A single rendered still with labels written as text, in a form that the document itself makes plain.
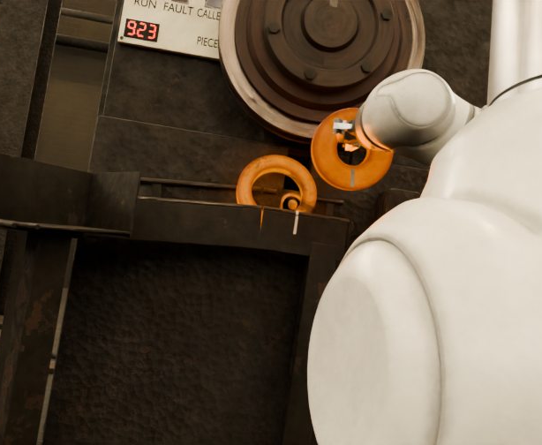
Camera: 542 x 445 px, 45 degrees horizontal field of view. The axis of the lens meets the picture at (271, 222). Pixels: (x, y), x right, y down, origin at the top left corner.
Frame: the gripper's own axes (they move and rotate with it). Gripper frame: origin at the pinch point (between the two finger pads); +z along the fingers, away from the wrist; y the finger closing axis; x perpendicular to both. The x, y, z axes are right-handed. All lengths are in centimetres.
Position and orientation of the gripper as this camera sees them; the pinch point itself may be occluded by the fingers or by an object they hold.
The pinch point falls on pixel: (353, 140)
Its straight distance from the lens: 125.1
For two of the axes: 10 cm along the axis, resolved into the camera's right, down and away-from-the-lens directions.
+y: 9.8, 1.5, 0.9
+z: -0.9, 0.0, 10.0
